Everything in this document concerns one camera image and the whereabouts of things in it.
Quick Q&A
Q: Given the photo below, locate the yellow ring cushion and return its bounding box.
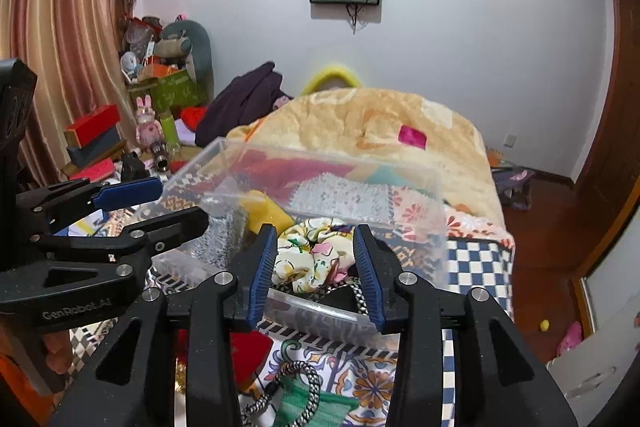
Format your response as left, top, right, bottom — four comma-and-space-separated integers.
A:
300, 64, 362, 96

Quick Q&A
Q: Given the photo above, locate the striped pink curtain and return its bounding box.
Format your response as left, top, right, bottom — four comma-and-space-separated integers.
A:
0, 0, 152, 188

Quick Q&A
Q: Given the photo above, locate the floral fabric scrunchie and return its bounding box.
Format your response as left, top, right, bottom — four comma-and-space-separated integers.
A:
272, 217, 362, 296

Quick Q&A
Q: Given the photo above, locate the dark grey flat box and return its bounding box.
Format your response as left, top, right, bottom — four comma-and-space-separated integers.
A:
66, 127, 127, 168

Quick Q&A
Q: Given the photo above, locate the grey knit cloth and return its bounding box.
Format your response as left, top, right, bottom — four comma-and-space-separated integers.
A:
182, 206, 249, 269

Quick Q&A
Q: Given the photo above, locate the red fabric bundle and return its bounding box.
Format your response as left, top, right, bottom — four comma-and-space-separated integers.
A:
180, 106, 209, 130

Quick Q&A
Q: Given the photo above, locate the patchwork printed bedsheet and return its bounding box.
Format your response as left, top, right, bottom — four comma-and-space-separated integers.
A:
65, 167, 516, 427

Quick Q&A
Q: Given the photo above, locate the clear plastic storage box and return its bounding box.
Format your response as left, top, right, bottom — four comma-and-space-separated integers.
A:
150, 137, 449, 344

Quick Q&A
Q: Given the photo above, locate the red felt cloth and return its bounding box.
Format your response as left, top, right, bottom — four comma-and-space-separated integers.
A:
177, 329, 275, 394

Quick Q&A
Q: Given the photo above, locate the purple backpack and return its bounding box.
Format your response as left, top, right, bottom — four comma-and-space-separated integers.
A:
492, 167, 537, 210

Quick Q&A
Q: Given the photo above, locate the red flat box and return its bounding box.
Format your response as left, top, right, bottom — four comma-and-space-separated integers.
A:
64, 104, 121, 146

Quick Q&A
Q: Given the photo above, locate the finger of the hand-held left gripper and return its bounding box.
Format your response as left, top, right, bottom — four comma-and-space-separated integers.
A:
20, 207, 210, 304
15, 178, 164, 233

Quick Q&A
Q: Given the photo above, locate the pink cloth square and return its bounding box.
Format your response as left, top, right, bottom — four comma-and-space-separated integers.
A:
398, 125, 429, 149

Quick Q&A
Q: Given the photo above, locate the pink slipper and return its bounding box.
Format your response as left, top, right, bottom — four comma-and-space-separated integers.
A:
556, 321, 584, 356

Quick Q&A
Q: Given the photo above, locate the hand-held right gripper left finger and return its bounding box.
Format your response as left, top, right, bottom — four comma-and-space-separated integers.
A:
50, 224, 279, 427

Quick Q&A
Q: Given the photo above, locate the yellow soft item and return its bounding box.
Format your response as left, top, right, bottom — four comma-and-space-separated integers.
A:
240, 189, 296, 233

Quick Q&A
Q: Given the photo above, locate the green cardboard box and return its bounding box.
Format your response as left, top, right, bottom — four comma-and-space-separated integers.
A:
127, 69, 209, 118

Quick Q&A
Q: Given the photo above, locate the grey plush toy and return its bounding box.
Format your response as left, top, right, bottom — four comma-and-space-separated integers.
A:
159, 19, 214, 84

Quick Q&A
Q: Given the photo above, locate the orange yellow quilt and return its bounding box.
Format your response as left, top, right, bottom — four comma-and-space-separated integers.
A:
227, 87, 494, 219

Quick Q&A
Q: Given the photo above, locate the dark purple garment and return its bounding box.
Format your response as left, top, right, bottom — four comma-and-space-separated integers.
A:
195, 61, 289, 148

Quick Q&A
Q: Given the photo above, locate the white cabinet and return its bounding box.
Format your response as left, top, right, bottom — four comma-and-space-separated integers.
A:
545, 207, 640, 414

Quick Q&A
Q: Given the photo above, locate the black white braided cord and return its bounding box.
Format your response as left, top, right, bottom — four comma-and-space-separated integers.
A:
240, 359, 321, 427

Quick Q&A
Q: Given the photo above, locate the brown wooden door frame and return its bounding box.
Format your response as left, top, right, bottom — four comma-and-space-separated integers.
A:
545, 0, 640, 269

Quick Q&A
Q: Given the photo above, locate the green bottle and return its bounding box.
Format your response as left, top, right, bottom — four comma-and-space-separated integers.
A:
160, 109, 180, 146

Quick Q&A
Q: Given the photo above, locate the green knit cloth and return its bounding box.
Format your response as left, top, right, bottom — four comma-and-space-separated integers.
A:
270, 379, 362, 427

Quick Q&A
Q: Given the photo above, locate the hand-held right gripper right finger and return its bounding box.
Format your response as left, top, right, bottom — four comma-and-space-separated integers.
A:
352, 224, 581, 427

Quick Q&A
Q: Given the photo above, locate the pink rabbit plush toy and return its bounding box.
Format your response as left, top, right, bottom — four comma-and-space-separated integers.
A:
136, 96, 164, 150

